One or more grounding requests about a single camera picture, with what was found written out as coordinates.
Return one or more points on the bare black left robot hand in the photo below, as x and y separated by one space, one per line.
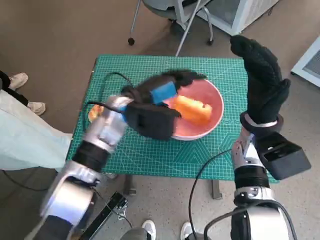
147 90

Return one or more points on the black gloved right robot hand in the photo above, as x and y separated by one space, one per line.
265 87

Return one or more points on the toy bread loaf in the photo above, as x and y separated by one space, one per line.
95 113
192 110

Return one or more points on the pink bowl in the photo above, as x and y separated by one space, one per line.
215 105

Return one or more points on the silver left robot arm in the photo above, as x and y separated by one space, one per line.
105 127

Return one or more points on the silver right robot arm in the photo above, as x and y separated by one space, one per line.
250 177

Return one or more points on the white appliance with grille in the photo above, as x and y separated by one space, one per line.
310 62

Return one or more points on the green cutting mat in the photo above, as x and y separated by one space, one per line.
150 160

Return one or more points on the white appliance with mesh front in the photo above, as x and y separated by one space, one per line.
250 15

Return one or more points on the grey office chair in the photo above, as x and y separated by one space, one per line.
180 12

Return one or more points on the black table leg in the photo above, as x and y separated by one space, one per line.
217 190
130 185

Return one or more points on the person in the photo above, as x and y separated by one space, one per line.
17 80
25 140

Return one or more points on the white shoe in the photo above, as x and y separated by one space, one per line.
149 228
188 230

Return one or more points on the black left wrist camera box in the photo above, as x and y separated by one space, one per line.
152 122

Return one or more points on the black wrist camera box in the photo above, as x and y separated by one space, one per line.
282 155
152 122

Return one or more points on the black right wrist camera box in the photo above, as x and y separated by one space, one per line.
282 155

